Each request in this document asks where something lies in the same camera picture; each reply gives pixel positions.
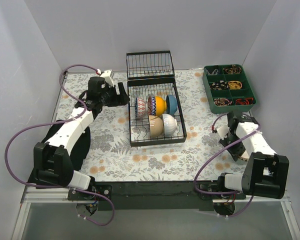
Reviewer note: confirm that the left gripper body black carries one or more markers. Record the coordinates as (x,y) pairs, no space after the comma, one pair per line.
(117,95)

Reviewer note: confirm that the white bowl patterned rim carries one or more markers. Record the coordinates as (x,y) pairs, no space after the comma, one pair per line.
(244,157)

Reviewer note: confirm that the blue patterned bowl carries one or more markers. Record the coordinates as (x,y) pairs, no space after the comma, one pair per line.
(140,107)

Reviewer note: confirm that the red patterned bowl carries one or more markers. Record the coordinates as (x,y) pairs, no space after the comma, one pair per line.
(151,105)

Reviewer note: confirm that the black wire dish rack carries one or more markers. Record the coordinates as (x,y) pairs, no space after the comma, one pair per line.
(152,73)

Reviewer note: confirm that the yellow bowl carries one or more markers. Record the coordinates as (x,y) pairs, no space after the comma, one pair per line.
(161,105)

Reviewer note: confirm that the blue ceramic bowl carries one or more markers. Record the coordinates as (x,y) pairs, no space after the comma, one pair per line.
(171,104)

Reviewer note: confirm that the plain white bowl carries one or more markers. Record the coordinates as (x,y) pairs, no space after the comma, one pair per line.
(169,124)

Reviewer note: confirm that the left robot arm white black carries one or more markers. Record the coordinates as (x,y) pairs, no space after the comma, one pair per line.
(58,159)

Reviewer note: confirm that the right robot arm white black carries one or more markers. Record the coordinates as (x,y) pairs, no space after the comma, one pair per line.
(266,172)

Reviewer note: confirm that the brown floral bands in tray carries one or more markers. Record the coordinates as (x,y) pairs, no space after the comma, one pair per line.
(222,102)

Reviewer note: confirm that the red bands in tray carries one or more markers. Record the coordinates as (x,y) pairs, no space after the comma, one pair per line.
(244,101)

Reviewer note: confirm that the black cloth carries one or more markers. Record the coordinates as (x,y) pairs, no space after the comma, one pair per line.
(81,148)

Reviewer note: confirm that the green compartment organizer tray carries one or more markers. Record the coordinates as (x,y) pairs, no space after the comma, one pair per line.
(228,89)

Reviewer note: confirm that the black white bands in tray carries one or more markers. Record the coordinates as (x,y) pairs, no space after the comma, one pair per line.
(219,85)

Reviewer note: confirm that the yellow bands in tray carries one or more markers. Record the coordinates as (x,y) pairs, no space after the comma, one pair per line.
(235,85)

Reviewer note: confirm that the black front base bar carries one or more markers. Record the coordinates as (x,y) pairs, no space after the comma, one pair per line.
(154,195)

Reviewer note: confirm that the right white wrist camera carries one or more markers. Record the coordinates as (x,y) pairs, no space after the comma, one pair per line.
(222,131)

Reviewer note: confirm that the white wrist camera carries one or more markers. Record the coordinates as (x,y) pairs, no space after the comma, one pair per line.
(107,75)
(222,131)

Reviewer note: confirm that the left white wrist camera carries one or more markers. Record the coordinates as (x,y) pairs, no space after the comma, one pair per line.
(107,75)

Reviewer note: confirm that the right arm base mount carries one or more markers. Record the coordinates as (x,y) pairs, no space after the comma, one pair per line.
(223,204)

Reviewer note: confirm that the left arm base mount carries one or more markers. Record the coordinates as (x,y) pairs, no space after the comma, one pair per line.
(90,204)

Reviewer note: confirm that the aluminium frame rail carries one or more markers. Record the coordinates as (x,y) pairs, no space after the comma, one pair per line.
(46,214)

